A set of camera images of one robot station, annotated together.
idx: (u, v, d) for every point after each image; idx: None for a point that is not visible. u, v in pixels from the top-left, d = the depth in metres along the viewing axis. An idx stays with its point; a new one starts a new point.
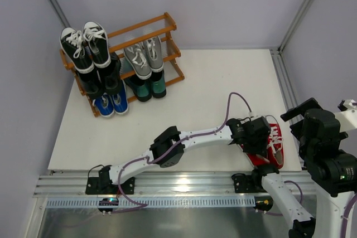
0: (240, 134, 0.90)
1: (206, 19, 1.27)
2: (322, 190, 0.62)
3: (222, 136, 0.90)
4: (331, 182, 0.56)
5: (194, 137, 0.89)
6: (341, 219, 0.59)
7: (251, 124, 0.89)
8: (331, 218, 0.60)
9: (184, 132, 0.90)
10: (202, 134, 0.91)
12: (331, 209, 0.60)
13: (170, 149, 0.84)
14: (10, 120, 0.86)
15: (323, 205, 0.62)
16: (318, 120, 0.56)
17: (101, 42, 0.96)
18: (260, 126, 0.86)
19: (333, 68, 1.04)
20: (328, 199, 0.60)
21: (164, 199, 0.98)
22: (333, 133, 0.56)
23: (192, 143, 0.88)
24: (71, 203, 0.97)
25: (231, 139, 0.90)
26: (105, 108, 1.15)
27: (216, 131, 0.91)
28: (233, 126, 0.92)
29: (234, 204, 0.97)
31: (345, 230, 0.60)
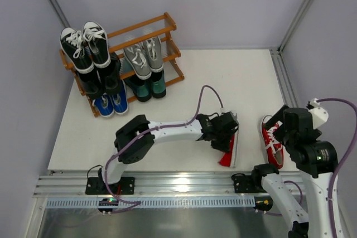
0: (210, 129, 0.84)
1: (206, 19, 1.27)
2: (306, 176, 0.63)
3: (193, 129, 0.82)
4: (309, 165, 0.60)
5: (165, 128, 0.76)
6: (326, 201, 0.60)
7: (220, 118, 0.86)
8: (316, 199, 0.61)
9: (154, 122, 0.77)
10: (172, 126, 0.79)
12: (316, 192, 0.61)
13: (135, 139, 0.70)
14: (10, 120, 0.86)
15: (308, 190, 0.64)
16: (293, 113, 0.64)
17: (101, 42, 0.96)
18: (228, 122, 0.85)
19: (333, 68, 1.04)
20: (310, 180, 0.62)
21: (164, 199, 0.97)
22: (307, 122, 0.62)
23: (163, 134, 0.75)
24: (71, 203, 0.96)
25: (201, 132, 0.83)
26: (105, 108, 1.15)
27: (187, 123, 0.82)
28: (202, 120, 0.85)
29: (234, 204, 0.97)
31: (332, 212, 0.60)
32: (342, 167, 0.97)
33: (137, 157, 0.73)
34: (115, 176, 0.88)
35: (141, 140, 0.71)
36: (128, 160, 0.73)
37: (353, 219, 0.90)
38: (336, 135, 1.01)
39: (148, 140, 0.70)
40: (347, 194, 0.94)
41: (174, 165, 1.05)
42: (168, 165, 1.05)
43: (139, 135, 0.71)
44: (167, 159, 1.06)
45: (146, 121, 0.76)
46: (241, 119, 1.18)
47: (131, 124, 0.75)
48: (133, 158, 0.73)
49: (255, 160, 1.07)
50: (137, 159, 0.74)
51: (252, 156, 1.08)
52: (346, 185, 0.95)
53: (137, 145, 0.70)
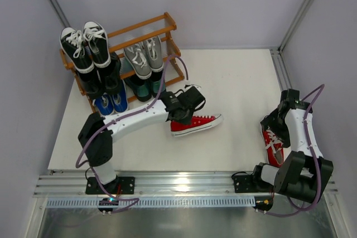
0: (177, 105, 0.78)
1: (206, 18, 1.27)
2: (288, 116, 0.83)
3: (155, 111, 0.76)
4: (289, 105, 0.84)
5: (122, 120, 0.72)
6: (303, 122, 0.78)
7: (186, 95, 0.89)
8: (295, 122, 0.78)
9: (110, 117, 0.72)
10: (131, 115, 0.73)
12: (294, 117, 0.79)
13: (93, 137, 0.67)
14: (10, 121, 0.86)
15: (290, 124, 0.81)
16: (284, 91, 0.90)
17: (101, 42, 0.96)
18: (195, 98, 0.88)
19: (333, 68, 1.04)
20: (290, 112, 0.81)
21: (164, 199, 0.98)
22: (293, 93, 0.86)
23: (121, 126, 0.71)
24: (71, 203, 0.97)
25: (167, 112, 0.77)
26: (105, 108, 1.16)
27: (147, 107, 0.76)
28: (166, 99, 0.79)
29: (234, 204, 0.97)
31: (307, 130, 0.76)
32: (342, 168, 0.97)
33: (105, 156, 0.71)
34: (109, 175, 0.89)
35: (100, 136, 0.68)
36: (97, 162, 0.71)
37: (353, 219, 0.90)
38: (336, 135, 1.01)
39: (107, 136, 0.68)
40: (347, 194, 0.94)
41: (173, 165, 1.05)
42: (168, 165, 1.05)
43: (96, 133, 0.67)
44: (167, 159, 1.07)
45: (101, 118, 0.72)
46: (241, 119, 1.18)
47: (87, 125, 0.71)
48: (101, 158, 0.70)
49: (255, 161, 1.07)
50: (107, 159, 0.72)
51: (252, 156, 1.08)
52: (345, 184, 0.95)
53: (97, 144, 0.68)
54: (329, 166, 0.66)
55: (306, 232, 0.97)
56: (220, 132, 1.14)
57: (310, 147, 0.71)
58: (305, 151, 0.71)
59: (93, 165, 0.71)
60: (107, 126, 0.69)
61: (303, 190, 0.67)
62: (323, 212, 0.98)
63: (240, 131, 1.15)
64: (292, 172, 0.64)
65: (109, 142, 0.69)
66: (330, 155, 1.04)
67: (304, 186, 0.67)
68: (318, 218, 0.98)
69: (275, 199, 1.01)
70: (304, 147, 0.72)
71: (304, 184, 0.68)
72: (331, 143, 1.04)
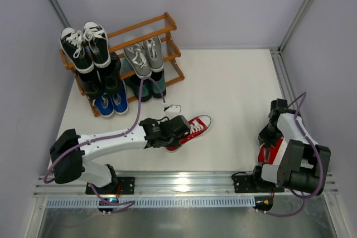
0: (157, 135, 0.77)
1: (206, 18, 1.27)
2: (281, 123, 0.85)
3: (134, 137, 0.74)
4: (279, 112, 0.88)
5: (98, 141, 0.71)
6: (294, 121, 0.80)
7: (170, 122, 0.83)
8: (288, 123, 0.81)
9: (84, 136, 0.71)
10: (109, 137, 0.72)
12: (286, 118, 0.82)
13: (62, 156, 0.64)
14: (10, 120, 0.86)
15: (283, 127, 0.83)
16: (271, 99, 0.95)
17: (101, 42, 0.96)
18: (179, 127, 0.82)
19: (332, 68, 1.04)
20: (283, 117, 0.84)
21: (164, 199, 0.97)
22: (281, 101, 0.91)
23: (95, 148, 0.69)
24: (71, 203, 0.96)
25: (145, 140, 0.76)
26: (105, 108, 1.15)
27: (126, 132, 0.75)
28: (148, 126, 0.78)
29: (233, 204, 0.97)
31: (300, 125, 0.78)
32: (342, 168, 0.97)
33: (73, 175, 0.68)
34: (101, 179, 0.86)
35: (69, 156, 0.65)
36: (63, 179, 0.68)
37: (353, 219, 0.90)
38: (335, 135, 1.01)
39: (76, 158, 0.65)
40: (347, 194, 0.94)
41: (174, 165, 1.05)
42: (169, 165, 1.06)
43: (67, 151, 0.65)
44: (167, 160, 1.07)
45: (76, 135, 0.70)
46: (241, 119, 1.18)
47: (61, 140, 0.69)
48: (67, 176, 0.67)
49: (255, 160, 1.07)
50: (75, 177, 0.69)
51: (252, 156, 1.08)
52: (345, 185, 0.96)
53: (64, 163, 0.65)
54: (327, 153, 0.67)
55: (305, 232, 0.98)
56: (220, 132, 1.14)
57: (306, 137, 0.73)
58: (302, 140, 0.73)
59: (59, 181, 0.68)
60: (79, 146, 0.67)
61: (309, 181, 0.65)
62: (323, 212, 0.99)
63: (239, 131, 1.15)
64: (295, 160, 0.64)
65: (77, 164, 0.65)
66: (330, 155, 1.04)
67: (309, 178, 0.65)
68: (318, 218, 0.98)
69: (275, 199, 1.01)
70: (300, 137, 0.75)
71: (309, 176, 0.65)
72: (330, 144, 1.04)
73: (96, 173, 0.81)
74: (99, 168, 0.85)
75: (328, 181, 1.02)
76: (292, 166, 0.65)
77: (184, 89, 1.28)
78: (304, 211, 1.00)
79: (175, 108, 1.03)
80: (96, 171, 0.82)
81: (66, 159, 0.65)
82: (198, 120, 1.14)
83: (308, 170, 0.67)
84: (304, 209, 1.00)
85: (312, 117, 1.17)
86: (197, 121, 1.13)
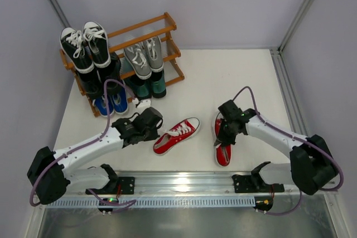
0: (130, 132, 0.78)
1: (206, 18, 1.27)
2: (251, 130, 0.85)
3: (110, 139, 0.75)
4: (242, 121, 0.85)
5: (75, 152, 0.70)
6: (265, 125, 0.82)
7: (141, 117, 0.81)
8: (265, 131, 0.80)
9: (60, 150, 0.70)
10: (84, 145, 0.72)
12: (256, 125, 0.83)
13: (41, 174, 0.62)
14: (10, 121, 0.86)
15: (257, 134, 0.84)
16: (222, 107, 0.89)
17: (101, 42, 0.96)
18: (152, 118, 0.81)
19: (332, 69, 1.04)
20: (249, 126, 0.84)
21: (164, 199, 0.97)
22: (231, 105, 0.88)
23: (73, 160, 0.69)
24: (70, 203, 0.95)
25: (121, 140, 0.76)
26: (105, 108, 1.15)
27: (101, 136, 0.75)
28: (120, 126, 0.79)
29: (234, 204, 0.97)
31: (273, 126, 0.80)
32: (342, 168, 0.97)
33: (58, 192, 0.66)
34: (98, 180, 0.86)
35: (48, 173, 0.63)
36: (49, 198, 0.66)
37: (353, 219, 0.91)
38: (335, 135, 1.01)
39: (56, 171, 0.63)
40: (347, 194, 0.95)
41: (174, 165, 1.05)
42: (169, 165, 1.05)
43: (44, 169, 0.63)
44: (167, 160, 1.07)
45: (52, 152, 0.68)
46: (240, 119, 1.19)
47: (37, 161, 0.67)
48: (52, 194, 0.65)
49: (254, 160, 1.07)
50: (61, 193, 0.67)
51: (252, 156, 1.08)
52: (345, 184, 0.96)
53: (46, 180, 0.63)
54: (320, 139, 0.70)
55: (305, 232, 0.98)
56: None
57: (295, 137, 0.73)
58: (294, 144, 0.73)
59: (45, 202, 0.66)
60: (57, 161, 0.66)
61: (326, 171, 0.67)
62: (323, 212, 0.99)
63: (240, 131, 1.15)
64: (307, 166, 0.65)
65: (59, 178, 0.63)
66: None
67: (324, 169, 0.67)
68: (318, 218, 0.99)
69: (275, 199, 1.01)
70: (289, 141, 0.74)
71: (323, 168, 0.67)
72: (330, 144, 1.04)
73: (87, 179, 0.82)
74: (89, 173, 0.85)
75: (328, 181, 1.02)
76: (309, 174, 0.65)
77: (184, 89, 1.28)
78: (304, 211, 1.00)
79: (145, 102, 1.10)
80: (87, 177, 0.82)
81: (46, 175, 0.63)
82: (187, 122, 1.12)
83: (318, 165, 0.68)
84: (304, 209, 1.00)
85: (312, 117, 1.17)
86: (184, 124, 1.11)
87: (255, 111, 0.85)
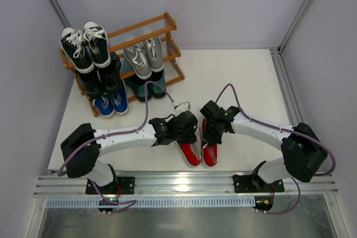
0: (164, 133, 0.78)
1: (205, 18, 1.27)
2: (236, 128, 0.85)
3: (145, 134, 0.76)
4: (227, 120, 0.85)
5: (113, 136, 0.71)
6: (251, 121, 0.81)
7: (176, 120, 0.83)
8: (254, 127, 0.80)
9: (100, 130, 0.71)
10: (123, 132, 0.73)
12: (241, 123, 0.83)
13: (78, 148, 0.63)
14: (10, 121, 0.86)
15: (246, 131, 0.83)
16: (204, 108, 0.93)
17: (101, 42, 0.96)
18: (186, 122, 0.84)
19: (332, 68, 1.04)
20: (235, 125, 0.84)
21: (164, 199, 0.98)
22: (212, 105, 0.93)
23: (110, 142, 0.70)
24: (71, 203, 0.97)
25: (155, 138, 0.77)
26: (105, 108, 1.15)
27: (138, 129, 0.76)
28: (157, 125, 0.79)
29: (233, 204, 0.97)
31: (259, 121, 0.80)
32: (342, 168, 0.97)
33: (85, 169, 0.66)
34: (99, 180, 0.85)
35: (86, 149, 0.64)
36: (75, 173, 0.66)
37: (353, 219, 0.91)
38: (335, 135, 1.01)
39: (93, 150, 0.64)
40: (347, 194, 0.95)
41: (173, 166, 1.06)
42: (168, 165, 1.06)
43: (82, 145, 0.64)
44: (167, 160, 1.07)
45: (91, 129, 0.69)
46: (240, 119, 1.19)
47: (75, 134, 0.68)
48: (79, 170, 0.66)
49: (253, 159, 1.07)
50: (86, 171, 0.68)
51: (252, 156, 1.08)
52: (345, 184, 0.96)
53: (81, 155, 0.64)
54: (306, 126, 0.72)
55: (305, 232, 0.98)
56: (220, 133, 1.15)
57: (283, 129, 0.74)
58: (284, 135, 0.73)
59: (69, 175, 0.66)
60: (96, 139, 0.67)
61: (317, 155, 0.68)
62: (323, 212, 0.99)
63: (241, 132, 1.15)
64: (299, 156, 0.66)
65: (94, 158, 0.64)
66: None
67: (315, 154, 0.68)
68: (318, 218, 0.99)
69: (275, 199, 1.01)
70: (278, 134, 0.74)
71: (313, 152, 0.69)
72: (329, 144, 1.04)
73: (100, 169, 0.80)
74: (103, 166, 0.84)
75: (328, 181, 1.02)
76: (303, 164, 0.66)
77: (185, 90, 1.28)
78: (304, 211, 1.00)
79: (183, 106, 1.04)
80: (101, 170, 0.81)
81: (82, 150, 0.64)
82: None
83: (309, 152, 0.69)
84: (304, 209, 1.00)
85: (312, 117, 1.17)
86: None
87: (239, 108, 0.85)
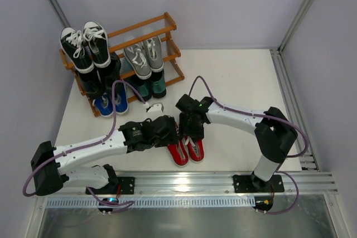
0: (138, 139, 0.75)
1: (206, 18, 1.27)
2: (212, 117, 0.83)
3: (113, 144, 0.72)
4: (203, 112, 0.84)
5: (75, 152, 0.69)
6: (226, 110, 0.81)
7: (150, 125, 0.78)
8: (226, 116, 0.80)
9: (60, 147, 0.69)
10: (86, 146, 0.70)
12: (216, 112, 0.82)
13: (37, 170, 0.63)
14: (11, 121, 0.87)
15: (220, 120, 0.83)
16: (180, 103, 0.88)
17: (101, 42, 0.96)
18: (163, 127, 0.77)
19: (332, 69, 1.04)
20: (210, 114, 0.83)
21: (164, 199, 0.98)
22: (186, 98, 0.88)
23: (72, 159, 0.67)
24: (71, 203, 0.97)
25: (125, 145, 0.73)
26: (105, 108, 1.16)
27: (104, 139, 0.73)
28: (128, 130, 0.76)
29: (233, 204, 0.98)
31: (232, 108, 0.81)
32: (342, 168, 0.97)
33: (53, 186, 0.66)
34: (97, 181, 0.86)
35: (44, 169, 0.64)
36: (44, 193, 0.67)
37: (352, 219, 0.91)
38: (335, 135, 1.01)
39: (52, 169, 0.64)
40: (347, 194, 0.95)
41: (173, 166, 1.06)
42: (168, 165, 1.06)
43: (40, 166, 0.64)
44: (165, 160, 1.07)
45: (52, 147, 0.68)
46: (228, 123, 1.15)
47: (37, 154, 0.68)
48: (47, 189, 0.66)
49: (253, 159, 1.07)
50: (55, 189, 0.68)
51: (252, 156, 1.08)
52: (345, 184, 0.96)
53: (41, 176, 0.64)
54: (275, 109, 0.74)
55: (305, 232, 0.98)
56: (220, 132, 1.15)
57: (255, 114, 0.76)
58: (256, 120, 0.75)
59: (40, 193, 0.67)
60: (54, 158, 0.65)
61: (287, 136, 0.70)
62: (323, 212, 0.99)
63: (241, 132, 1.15)
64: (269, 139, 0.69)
65: (54, 176, 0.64)
66: (330, 156, 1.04)
67: (285, 135, 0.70)
68: (318, 218, 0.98)
69: (275, 199, 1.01)
70: (251, 120, 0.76)
71: (284, 135, 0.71)
72: (329, 144, 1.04)
73: (86, 177, 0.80)
74: (91, 171, 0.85)
75: (327, 181, 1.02)
76: (274, 146, 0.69)
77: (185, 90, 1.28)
78: (304, 211, 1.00)
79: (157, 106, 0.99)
80: (88, 175, 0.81)
81: (42, 170, 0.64)
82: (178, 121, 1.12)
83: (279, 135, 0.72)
84: (304, 209, 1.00)
85: (312, 117, 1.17)
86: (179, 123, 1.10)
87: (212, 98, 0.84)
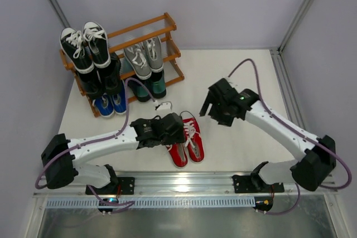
0: (148, 135, 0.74)
1: (206, 19, 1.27)
2: (250, 115, 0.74)
3: (125, 139, 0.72)
4: (242, 107, 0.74)
5: (88, 145, 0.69)
6: (271, 117, 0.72)
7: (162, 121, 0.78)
8: (270, 125, 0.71)
9: (75, 140, 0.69)
10: (99, 140, 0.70)
12: (259, 116, 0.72)
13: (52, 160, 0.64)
14: (11, 121, 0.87)
15: (257, 124, 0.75)
16: (217, 87, 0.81)
17: (101, 42, 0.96)
18: (172, 125, 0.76)
19: (332, 69, 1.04)
20: (250, 113, 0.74)
21: (164, 199, 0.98)
22: (225, 84, 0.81)
23: (86, 152, 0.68)
24: (70, 203, 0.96)
25: (136, 140, 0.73)
26: (105, 108, 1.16)
27: (117, 134, 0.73)
28: (139, 126, 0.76)
29: (234, 204, 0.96)
31: (280, 120, 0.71)
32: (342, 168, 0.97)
33: (66, 179, 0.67)
34: (98, 181, 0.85)
35: (59, 161, 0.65)
36: (54, 185, 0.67)
37: (352, 219, 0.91)
38: (335, 135, 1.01)
39: (67, 161, 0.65)
40: (347, 194, 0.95)
41: (173, 166, 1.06)
42: (168, 165, 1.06)
43: (56, 157, 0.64)
44: (165, 160, 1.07)
45: (66, 140, 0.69)
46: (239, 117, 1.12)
47: (51, 145, 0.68)
48: (59, 181, 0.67)
49: (253, 159, 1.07)
50: (66, 181, 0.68)
51: (252, 156, 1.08)
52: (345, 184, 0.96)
53: (56, 167, 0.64)
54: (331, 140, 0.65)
55: (305, 232, 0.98)
56: (220, 133, 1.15)
57: (307, 137, 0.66)
58: (308, 146, 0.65)
59: (51, 186, 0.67)
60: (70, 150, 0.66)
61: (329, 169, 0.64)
62: (323, 212, 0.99)
63: (241, 132, 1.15)
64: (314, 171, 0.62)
65: (70, 168, 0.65)
66: None
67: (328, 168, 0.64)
68: (318, 218, 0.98)
69: (275, 199, 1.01)
70: (300, 142, 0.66)
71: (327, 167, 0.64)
72: None
73: (88, 175, 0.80)
74: (94, 170, 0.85)
75: (327, 181, 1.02)
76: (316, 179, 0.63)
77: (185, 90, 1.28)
78: (304, 211, 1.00)
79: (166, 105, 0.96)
80: (93, 174, 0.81)
81: (57, 161, 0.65)
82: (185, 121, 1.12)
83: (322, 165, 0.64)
84: (304, 209, 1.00)
85: (312, 117, 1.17)
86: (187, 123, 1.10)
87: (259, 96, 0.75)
